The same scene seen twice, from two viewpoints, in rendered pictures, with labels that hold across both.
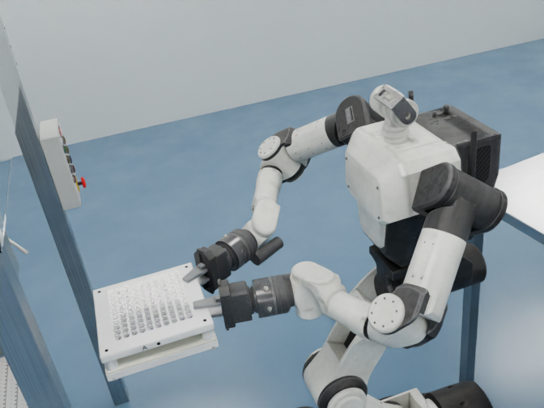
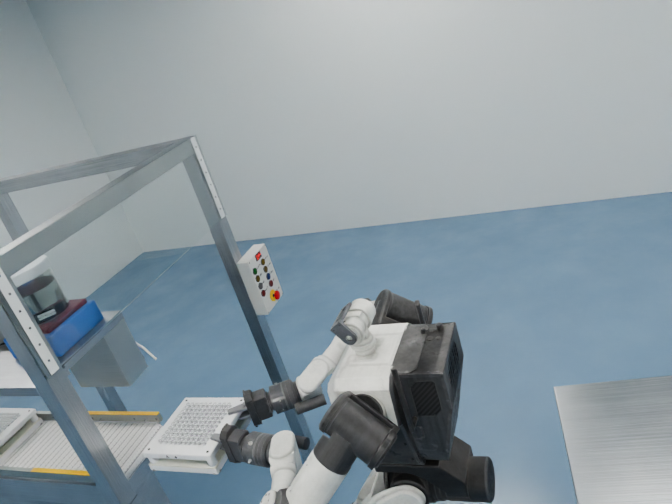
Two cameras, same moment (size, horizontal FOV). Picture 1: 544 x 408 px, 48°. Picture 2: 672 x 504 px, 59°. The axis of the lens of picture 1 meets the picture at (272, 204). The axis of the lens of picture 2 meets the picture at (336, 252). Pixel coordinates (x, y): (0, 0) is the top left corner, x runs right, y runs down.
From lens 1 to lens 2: 1.15 m
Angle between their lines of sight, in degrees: 36
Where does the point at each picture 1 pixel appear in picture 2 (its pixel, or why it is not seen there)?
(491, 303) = not seen: outside the picture
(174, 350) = (189, 465)
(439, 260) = (304, 481)
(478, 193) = (354, 433)
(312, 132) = not seen: hidden behind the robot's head
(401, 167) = (334, 383)
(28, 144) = (229, 265)
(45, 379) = (90, 458)
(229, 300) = (226, 443)
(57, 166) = (249, 283)
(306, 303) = not seen: hidden behind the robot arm
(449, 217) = (323, 447)
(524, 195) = (605, 423)
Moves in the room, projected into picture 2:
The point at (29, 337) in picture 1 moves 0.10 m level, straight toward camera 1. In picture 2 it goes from (75, 431) to (57, 458)
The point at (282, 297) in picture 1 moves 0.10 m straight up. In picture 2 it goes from (258, 455) to (245, 427)
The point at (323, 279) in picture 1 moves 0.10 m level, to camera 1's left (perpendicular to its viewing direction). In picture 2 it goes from (276, 454) to (248, 446)
